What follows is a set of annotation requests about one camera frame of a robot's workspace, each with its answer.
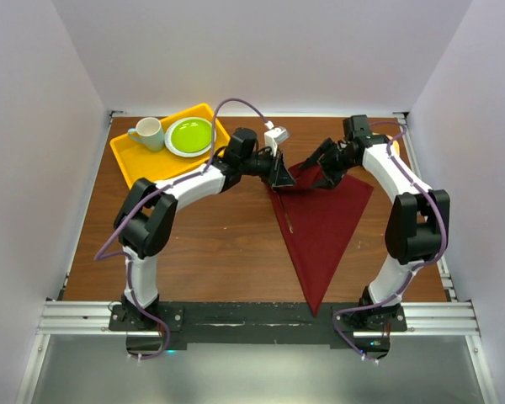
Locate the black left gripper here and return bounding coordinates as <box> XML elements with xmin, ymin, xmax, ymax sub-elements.
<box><xmin>240</xmin><ymin>147</ymin><xmax>295</xmax><ymax>188</ymax></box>

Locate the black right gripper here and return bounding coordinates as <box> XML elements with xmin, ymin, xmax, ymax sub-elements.
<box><xmin>300</xmin><ymin>138</ymin><xmax>359</xmax><ymax>190</ymax></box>

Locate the dark red cloth napkin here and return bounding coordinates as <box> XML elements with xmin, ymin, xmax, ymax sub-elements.
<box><xmin>268</xmin><ymin>164</ymin><xmax>374</xmax><ymax>316</ymax></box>

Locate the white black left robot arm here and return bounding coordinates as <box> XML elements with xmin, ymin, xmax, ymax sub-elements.
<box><xmin>112</xmin><ymin>126</ymin><xmax>295</xmax><ymax>330</ymax></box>

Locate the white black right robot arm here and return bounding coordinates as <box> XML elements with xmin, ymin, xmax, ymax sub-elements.
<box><xmin>297</xmin><ymin>133</ymin><xmax>450</xmax><ymax>331</ymax></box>

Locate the small yellow square dish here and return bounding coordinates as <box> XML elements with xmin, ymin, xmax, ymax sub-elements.
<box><xmin>386</xmin><ymin>135</ymin><xmax>401</xmax><ymax>156</ymax></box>

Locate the green plate white rim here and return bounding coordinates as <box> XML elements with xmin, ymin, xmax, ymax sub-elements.
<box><xmin>165</xmin><ymin>117</ymin><xmax>212</xmax><ymax>158</ymax></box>

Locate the light blue ceramic mug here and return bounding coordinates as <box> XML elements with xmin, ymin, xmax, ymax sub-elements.
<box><xmin>128</xmin><ymin>117</ymin><xmax>165</xmax><ymax>152</ymax></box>

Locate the yellow plastic tray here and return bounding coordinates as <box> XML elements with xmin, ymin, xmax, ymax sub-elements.
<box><xmin>109</xmin><ymin>104</ymin><xmax>230</xmax><ymax>187</ymax></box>

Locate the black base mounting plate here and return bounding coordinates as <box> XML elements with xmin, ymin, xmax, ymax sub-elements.
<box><xmin>109</xmin><ymin>300</ymin><xmax>407</xmax><ymax>350</ymax></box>

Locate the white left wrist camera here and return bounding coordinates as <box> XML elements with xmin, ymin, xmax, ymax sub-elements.
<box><xmin>264</xmin><ymin>120</ymin><xmax>290</xmax><ymax>156</ymax></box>

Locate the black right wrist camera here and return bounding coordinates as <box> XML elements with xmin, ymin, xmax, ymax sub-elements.
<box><xmin>343</xmin><ymin>114</ymin><xmax>372</xmax><ymax>141</ymax></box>

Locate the aluminium frame rail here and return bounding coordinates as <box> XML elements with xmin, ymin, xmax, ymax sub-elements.
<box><xmin>36</xmin><ymin>301</ymin><xmax>481</xmax><ymax>337</ymax></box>

